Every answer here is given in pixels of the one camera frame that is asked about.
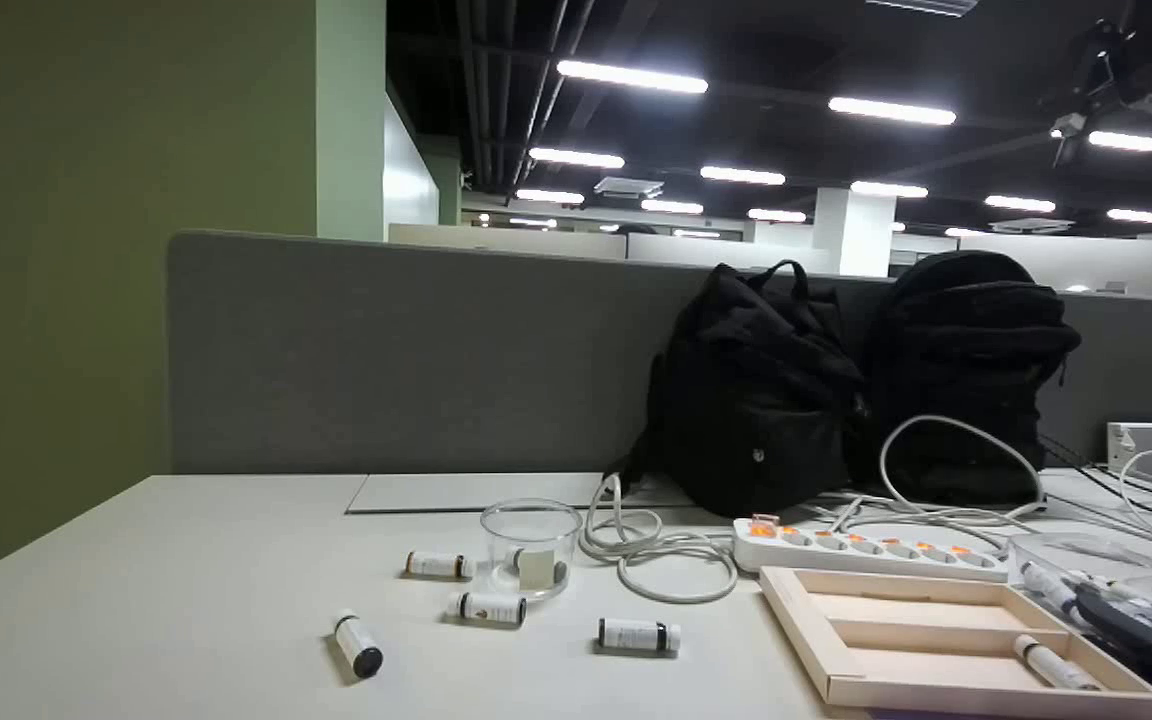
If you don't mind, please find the black backpack on left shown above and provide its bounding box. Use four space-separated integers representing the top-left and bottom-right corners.
618 258 866 516

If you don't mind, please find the black backpack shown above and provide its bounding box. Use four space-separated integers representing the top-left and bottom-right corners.
847 250 1080 506
618 258 866 516

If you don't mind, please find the clear plastic cup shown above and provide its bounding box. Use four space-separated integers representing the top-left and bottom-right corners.
481 495 577 591

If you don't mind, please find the white cylinder in cup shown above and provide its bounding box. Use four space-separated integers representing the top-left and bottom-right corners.
513 547 562 589

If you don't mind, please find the white cylinder back left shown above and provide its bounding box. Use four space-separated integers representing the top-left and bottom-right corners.
401 547 471 581

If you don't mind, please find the white cylinder right of middle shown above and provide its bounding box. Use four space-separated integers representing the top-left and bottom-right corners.
595 617 679 656

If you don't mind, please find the white multi-socket power strip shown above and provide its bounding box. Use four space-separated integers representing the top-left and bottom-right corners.
731 519 1008 585

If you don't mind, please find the grey desk partition panel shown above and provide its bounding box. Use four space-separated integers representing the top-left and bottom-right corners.
163 229 1152 475

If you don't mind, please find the white cylinder nearest front left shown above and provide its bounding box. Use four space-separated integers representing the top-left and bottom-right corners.
332 612 385 681

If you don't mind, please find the black backpack on right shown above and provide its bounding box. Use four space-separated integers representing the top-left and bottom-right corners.
847 250 1080 506

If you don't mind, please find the white cylinder in tray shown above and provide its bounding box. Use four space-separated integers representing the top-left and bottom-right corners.
1017 635 1098 692

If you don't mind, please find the white power strip cable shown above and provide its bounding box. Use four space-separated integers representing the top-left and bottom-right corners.
577 412 1152 606

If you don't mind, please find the light wooden tray frame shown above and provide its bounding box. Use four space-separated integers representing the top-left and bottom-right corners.
762 567 1152 720

